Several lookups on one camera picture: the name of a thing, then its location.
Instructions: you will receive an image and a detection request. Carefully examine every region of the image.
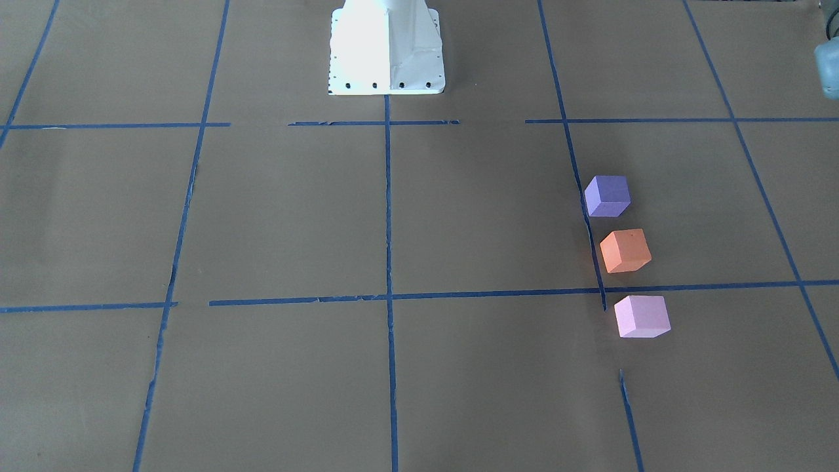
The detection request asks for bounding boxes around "orange foam cube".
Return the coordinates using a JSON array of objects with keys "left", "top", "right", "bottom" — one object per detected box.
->
[{"left": 599, "top": 228, "right": 652, "bottom": 273}]

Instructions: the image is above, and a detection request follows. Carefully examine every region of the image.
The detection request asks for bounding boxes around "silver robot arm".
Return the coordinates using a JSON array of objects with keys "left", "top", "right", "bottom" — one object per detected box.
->
[{"left": 814, "top": 1, "right": 838, "bottom": 101}]

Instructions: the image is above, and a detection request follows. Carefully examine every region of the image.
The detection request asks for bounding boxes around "purple foam cube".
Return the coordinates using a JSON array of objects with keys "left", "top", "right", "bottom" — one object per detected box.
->
[{"left": 584, "top": 174, "right": 632, "bottom": 218}]

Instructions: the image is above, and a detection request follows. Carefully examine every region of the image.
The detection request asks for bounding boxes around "pink foam cube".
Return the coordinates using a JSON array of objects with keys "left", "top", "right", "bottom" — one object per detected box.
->
[{"left": 614, "top": 296, "right": 671, "bottom": 338}]

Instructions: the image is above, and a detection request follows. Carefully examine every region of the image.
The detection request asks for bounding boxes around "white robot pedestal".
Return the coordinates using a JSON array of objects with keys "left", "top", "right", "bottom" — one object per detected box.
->
[{"left": 328, "top": 1, "right": 446, "bottom": 96}]

